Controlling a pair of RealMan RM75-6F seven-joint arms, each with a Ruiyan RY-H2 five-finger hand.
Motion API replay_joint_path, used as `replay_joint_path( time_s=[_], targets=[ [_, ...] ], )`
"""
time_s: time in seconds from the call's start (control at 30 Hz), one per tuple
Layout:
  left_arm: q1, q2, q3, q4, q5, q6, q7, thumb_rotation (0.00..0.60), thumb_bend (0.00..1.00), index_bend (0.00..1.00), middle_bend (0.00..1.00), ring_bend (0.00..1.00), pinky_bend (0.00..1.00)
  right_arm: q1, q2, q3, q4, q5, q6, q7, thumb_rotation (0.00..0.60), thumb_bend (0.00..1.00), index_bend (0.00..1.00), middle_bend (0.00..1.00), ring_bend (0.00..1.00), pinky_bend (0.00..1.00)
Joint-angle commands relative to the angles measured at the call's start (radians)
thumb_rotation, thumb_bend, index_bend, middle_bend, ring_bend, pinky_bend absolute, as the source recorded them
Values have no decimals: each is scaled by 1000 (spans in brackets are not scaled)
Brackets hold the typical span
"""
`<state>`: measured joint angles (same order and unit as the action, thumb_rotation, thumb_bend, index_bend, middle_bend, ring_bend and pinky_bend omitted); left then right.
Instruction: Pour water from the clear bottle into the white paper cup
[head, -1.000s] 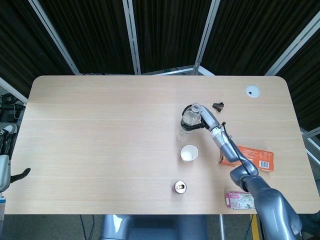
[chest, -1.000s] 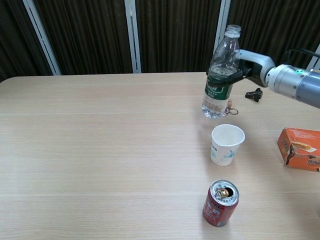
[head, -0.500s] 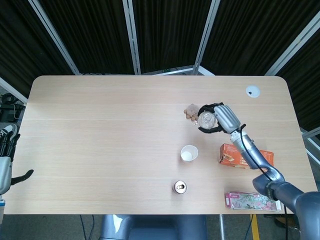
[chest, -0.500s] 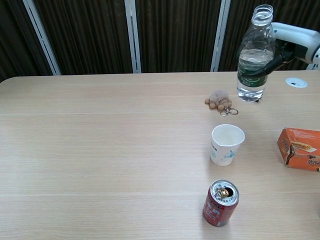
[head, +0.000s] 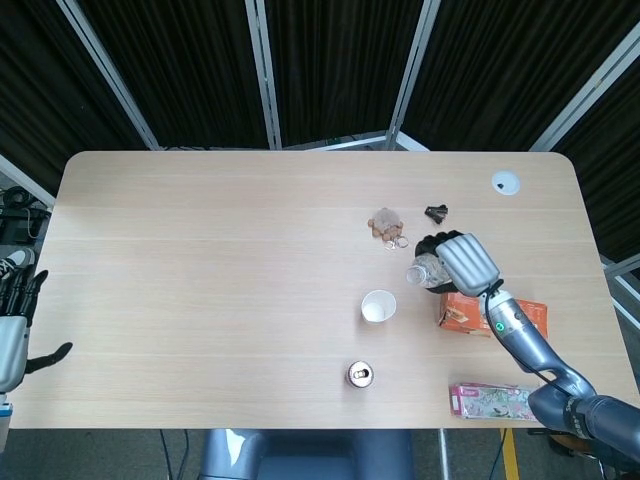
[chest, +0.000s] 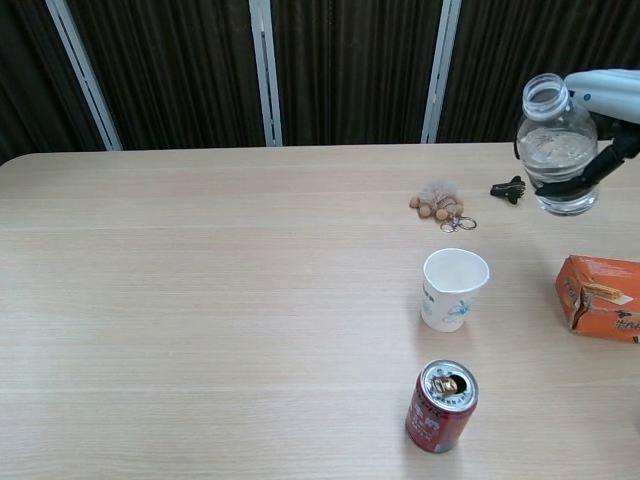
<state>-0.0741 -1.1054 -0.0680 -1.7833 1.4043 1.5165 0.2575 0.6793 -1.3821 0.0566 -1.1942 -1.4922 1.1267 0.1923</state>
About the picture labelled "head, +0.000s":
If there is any red drink can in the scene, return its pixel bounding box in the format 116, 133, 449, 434
344, 359, 375, 390

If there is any orange cardboard box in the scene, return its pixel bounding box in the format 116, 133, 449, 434
438, 291, 549, 341

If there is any grey partition post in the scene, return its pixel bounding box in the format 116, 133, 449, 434
599, 252, 640, 301
244, 0, 284, 151
529, 19, 640, 151
387, 0, 442, 151
55, 0, 162, 151
0, 153, 56, 207

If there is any white paper cup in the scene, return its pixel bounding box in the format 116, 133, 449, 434
360, 288, 398, 324

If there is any grey partition foot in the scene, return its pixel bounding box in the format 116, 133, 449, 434
284, 130, 431, 152

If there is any brown shoe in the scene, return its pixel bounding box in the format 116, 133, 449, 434
548, 433, 596, 457

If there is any white table leg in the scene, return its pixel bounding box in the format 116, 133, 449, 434
438, 428, 454, 480

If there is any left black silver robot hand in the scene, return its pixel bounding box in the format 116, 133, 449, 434
0, 267, 74, 394

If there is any small bag with rings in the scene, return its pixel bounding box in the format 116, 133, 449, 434
367, 207, 412, 252

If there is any black floor cable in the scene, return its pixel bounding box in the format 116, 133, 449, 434
158, 428, 191, 480

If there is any black curtain panel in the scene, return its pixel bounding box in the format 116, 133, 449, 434
79, 0, 271, 150
0, 0, 146, 201
264, 0, 426, 146
404, 0, 640, 151
554, 44, 640, 261

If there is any black floor equipment pile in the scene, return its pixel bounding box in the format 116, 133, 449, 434
0, 184, 51, 244

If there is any pink floral packet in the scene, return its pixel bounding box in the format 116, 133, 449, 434
448, 382, 544, 423

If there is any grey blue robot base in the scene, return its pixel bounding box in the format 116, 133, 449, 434
197, 428, 416, 480

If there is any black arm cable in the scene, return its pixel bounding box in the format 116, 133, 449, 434
481, 281, 576, 396

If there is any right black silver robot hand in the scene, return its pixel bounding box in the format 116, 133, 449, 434
413, 229, 503, 297

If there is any black white sneaker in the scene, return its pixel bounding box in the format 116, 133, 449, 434
0, 247, 36, 281

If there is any transparent plastic water bottle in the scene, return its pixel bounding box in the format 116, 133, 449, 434
404, 252, 454, 290

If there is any white cable grommet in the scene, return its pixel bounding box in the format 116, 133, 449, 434
490, 170, 521, 196

